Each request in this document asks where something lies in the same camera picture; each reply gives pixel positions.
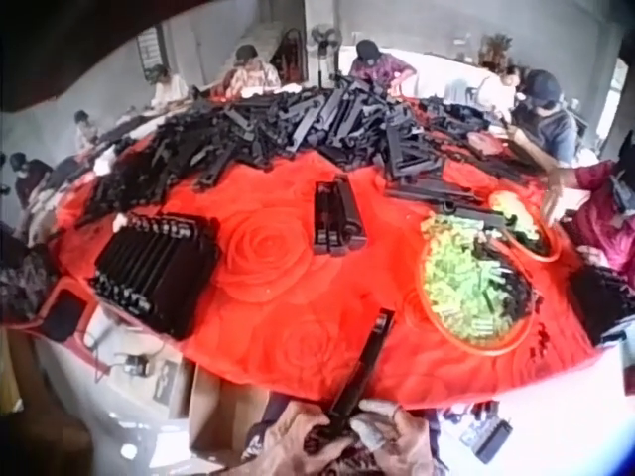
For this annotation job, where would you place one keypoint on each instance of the person's right hand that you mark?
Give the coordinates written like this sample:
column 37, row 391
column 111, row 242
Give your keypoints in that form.
column 404, row 441

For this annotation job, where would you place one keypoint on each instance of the person's left hand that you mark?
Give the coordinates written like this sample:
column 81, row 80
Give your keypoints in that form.
column 297, row 436

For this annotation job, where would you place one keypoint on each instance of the person's left fingers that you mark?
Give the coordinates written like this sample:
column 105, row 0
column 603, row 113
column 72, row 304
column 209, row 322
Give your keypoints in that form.
column 311, row 422

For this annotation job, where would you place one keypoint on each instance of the person's right fingers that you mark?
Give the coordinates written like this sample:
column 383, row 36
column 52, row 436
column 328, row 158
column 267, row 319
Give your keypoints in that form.
column 377, row 421

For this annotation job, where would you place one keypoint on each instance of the long black plastic part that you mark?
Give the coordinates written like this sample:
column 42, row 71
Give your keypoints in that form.
column 368, row 357

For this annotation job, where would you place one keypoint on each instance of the brown cardboard box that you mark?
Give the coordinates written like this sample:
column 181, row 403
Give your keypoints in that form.
column 223, row 416

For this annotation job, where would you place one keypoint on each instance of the red rose tablecloth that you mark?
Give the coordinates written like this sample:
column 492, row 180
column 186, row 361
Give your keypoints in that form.
column 278, row 307

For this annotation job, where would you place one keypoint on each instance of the large orange bowl green parts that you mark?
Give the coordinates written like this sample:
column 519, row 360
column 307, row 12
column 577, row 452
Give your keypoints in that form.
column 471, row 287

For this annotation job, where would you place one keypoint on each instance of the small stack of black parts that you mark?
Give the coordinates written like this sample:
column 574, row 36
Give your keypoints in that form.
column 340, row 218

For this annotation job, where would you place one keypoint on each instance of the row of black plastic parts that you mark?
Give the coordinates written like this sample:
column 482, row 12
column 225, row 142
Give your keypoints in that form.
column 154, row 273

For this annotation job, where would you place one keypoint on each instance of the small orange bowl of parts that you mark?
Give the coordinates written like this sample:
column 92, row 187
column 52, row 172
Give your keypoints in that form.
column 528, row 233

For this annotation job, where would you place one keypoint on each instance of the pile of black assembled parts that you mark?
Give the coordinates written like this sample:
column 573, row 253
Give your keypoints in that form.
column 602, row 302

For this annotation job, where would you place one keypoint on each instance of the red plastic crate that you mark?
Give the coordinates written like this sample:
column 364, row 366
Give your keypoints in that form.
column 64, row 310

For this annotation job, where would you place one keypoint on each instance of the heap of black plastic parts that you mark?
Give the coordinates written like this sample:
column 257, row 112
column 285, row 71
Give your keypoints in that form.
column 278, row 124

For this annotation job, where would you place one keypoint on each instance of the dark red chair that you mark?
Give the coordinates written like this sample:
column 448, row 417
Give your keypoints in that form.
column 288, row 54

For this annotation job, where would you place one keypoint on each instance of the standing fan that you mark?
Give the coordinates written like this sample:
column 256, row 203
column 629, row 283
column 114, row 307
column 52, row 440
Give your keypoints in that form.
column 325, row 42

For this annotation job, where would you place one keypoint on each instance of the potted plant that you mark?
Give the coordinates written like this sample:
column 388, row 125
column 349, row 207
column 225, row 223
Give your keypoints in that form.
column 496, row 47

